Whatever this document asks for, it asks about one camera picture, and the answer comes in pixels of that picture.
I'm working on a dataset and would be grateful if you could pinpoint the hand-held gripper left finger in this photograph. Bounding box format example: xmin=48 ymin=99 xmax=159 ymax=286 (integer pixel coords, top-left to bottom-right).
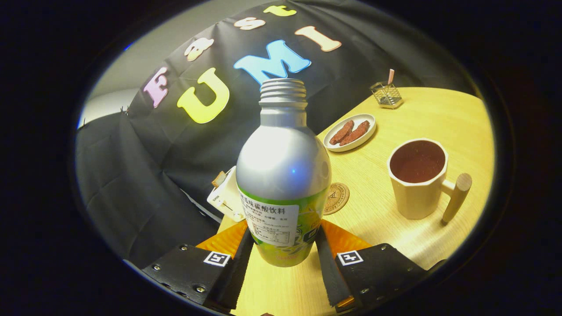
xmin=141 ymin=219 xmax=255 ymax=314

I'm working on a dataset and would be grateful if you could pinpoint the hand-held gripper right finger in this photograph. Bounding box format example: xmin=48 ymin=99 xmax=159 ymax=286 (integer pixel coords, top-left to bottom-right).
xmin=315 ymin=219 xmax=429 ymax=313

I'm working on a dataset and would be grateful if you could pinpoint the round cork coaster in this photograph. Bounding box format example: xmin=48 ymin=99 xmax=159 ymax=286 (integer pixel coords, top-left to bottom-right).
xmin=323 ymin=183 xmax=350 ymax=215

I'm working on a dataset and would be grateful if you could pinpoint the cream cup with wooden handle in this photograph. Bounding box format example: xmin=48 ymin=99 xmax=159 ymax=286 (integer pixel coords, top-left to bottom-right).
xmin=387 ymin=138 xmax=473 ymax=225

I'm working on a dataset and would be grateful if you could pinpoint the silver green-label juice bottle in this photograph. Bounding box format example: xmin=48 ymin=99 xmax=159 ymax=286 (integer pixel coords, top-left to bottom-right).
xmin=235 ymin=78 xmax=332 ymax=268

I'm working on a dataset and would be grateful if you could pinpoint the round wooden table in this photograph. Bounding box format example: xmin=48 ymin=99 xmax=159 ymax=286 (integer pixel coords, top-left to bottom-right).
xmin=218 ymin=87 xmax=494 ymax=316

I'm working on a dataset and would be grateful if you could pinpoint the white toaster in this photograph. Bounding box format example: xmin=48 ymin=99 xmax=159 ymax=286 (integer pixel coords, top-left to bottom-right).
xmin=207 ymin=166 xmax=245 ymax=222

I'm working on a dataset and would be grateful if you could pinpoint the brown meat slice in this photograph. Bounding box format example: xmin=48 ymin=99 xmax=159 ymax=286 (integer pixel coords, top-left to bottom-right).
xmin=339 ymin=120 xmax=370 ymax=146
xmin=329 ymin=120 xmax=354 ymax=146

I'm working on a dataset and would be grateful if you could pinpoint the white round plate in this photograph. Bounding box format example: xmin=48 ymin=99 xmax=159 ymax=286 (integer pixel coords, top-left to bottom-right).
xmin=323 ymin=113 xmax=377 ymax=153

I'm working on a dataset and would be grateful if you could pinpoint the metal wire holder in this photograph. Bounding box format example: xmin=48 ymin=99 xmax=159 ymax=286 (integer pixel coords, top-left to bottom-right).
xmin=370 ymin=81 xmax=403 ymax=109

